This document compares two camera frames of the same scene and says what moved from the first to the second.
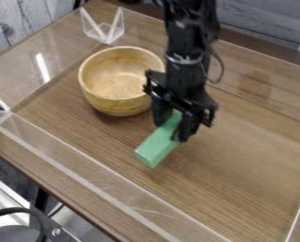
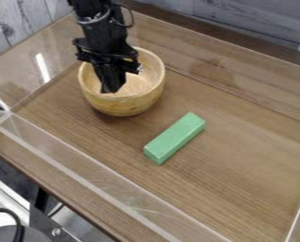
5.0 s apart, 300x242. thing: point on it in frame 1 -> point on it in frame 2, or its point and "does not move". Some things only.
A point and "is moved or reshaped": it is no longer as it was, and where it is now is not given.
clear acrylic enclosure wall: [69, 121] does not move
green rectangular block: [160, 143] is moved or reshaped
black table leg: [41, 199] does not move
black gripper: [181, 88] -> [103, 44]
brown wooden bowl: [111, 79] does not move
